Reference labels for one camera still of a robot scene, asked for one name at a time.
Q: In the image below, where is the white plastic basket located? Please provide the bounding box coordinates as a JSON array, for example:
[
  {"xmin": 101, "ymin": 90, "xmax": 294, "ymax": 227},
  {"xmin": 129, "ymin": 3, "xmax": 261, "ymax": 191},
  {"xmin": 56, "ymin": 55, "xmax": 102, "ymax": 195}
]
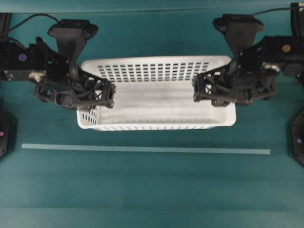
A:
[{"xmin": 76, "ymin": 56, "xmax": 236, "ymax": 131}]

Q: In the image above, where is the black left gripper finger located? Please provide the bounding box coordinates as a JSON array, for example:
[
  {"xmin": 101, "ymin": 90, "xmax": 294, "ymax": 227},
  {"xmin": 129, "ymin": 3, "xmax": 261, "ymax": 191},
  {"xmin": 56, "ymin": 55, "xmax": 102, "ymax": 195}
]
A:
[
  {"xmin": 79, "ymin": 69, "xmax": 107, "ymax": 83},
  {"xmin": 78, "ymin": 80, "xmax": 116, "ymax": 111}
]

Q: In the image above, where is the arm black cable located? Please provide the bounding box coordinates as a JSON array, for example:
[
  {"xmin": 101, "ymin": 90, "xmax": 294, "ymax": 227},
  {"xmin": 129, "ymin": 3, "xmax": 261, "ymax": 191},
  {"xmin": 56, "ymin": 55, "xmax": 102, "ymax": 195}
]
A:
[
  {"xmin": 8, "ymin": 13, "xmax": 62, "ymax": 31},
  {"xmin": 251, "ymin": 8, "xmax": 295, "ymax": 16}
]

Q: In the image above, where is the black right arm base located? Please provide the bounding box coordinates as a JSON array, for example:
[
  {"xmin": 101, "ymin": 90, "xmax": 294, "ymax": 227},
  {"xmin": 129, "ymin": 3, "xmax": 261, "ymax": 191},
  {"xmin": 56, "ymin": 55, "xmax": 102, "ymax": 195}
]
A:
[{"xmin": 287, "ymin": 110, "xmax": 304, "ymax": 168}]

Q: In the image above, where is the black right frame rail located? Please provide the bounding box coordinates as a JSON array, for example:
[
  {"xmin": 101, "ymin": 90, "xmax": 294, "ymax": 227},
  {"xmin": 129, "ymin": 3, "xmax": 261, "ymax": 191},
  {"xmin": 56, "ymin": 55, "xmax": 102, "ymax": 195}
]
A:
[{"xmin": 291, "ymin": 2, "xmax": 304, "ymax": 37}]

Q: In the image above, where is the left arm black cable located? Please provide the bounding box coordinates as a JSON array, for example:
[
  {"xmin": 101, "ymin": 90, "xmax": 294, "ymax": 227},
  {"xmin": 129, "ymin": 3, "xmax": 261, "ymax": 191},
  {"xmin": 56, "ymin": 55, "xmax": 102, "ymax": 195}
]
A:
[{"xmin": 8, "ymin": 13, "xmax": 62, "ymax": 31}]

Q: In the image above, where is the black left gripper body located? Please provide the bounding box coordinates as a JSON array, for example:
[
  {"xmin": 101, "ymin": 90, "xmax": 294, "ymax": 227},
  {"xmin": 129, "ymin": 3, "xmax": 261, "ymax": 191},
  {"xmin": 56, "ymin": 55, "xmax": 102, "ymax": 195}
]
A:
[{"xmin": 34, "ymin": 63, "xmax": 93, "ymax": 110}]

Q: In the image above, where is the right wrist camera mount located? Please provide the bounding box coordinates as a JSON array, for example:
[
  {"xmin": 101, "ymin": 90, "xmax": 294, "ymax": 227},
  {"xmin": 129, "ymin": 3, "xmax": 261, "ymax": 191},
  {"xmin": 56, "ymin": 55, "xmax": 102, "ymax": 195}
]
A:
[{"xmin": 213, "ymin": 14, "xmax": 265, "ymax": 56}]

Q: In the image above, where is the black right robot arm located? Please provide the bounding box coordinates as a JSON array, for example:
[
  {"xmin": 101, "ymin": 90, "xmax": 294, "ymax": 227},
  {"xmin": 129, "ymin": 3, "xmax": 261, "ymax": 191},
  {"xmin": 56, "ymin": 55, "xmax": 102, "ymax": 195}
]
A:
[{"xmin": 192, "ymin": 36, "xmax": 304, "ymax": 107}]

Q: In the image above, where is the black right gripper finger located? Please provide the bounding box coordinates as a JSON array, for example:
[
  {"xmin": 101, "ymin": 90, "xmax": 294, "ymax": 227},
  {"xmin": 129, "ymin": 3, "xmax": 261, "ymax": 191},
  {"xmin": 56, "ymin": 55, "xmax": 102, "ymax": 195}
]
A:
[
  {"xmin": 192, "ymin": 73, "xmax": 228, "ymax": 106},
  {"xmin": 201, "ymin": 63, "xmax": 234, "ymax": 76}
]

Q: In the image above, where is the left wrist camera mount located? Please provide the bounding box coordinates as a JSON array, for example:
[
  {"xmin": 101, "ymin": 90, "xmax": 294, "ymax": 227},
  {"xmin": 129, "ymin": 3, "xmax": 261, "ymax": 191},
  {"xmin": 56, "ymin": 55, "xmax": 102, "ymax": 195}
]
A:
[{"xmin": 47, "ymin": 19, "xmax": 98, "ymax": 72}]

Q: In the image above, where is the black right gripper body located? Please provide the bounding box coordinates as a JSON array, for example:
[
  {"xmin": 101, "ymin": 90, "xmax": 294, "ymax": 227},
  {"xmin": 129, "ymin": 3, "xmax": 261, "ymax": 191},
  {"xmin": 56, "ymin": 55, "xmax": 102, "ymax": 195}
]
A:
[{"xmin": 213, "ymin": 49, "xmax": 277, "ymax": 105}]

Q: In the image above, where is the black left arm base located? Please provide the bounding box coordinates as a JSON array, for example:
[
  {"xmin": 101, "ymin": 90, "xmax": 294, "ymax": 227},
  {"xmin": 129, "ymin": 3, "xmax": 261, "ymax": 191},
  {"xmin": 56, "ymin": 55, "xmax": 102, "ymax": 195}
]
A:
[{"xmin": 0, "ymin": 105, "xmax": 18, "ymax": 161}]

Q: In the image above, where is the black left frame rail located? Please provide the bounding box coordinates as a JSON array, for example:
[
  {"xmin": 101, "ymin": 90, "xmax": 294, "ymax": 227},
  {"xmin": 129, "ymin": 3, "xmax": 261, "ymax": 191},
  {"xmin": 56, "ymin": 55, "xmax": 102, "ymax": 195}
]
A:
[{"xmin": 0, "ymin": 13, "xmax": 12, "ymax": 39}]

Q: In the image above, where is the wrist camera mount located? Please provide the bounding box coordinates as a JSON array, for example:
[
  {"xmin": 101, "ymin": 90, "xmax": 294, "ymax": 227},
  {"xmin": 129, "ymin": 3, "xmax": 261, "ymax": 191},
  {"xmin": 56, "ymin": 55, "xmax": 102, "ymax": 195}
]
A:
[
  {"xmin": 47, "ymin": 19, "xmax": 98, "ymax": 72},
  {"xmin": 213, "ymin": 14, "xmax": 265, "ymax": 56}
]

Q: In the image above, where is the light tape strip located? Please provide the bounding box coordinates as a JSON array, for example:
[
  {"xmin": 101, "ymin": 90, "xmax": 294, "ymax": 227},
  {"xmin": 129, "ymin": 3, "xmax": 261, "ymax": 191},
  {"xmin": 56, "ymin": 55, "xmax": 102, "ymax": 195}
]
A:
[{"xmin": 21, "ymin": 143, "xmax": 271, "ymax": 155}]

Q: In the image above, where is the black frame rail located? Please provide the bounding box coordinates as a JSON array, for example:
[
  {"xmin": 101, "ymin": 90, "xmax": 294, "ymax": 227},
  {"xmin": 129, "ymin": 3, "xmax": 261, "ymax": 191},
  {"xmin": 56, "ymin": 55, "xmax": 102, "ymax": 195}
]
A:
[
  {"xmin": 291, "ymin": 2, "xmax": 304, "ymax": 37},
  {"xmin": 0, "ymin": 13, "xmax": 12, "ymax": 39}
]

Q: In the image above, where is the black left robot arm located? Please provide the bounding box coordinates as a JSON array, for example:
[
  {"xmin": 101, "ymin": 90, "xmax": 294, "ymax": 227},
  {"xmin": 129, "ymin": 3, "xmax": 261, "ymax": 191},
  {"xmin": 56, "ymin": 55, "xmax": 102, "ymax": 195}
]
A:
[{"xmin": 0, "ymin": 37, "xmax": 116, "ymax": 111}]

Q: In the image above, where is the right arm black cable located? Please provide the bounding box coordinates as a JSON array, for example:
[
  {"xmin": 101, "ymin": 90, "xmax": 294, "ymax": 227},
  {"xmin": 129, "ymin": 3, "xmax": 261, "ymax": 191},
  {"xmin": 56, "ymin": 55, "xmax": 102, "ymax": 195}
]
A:
[{"xmin": 251, "ymin": 8, "xmax": 295, "ymax": 16}]

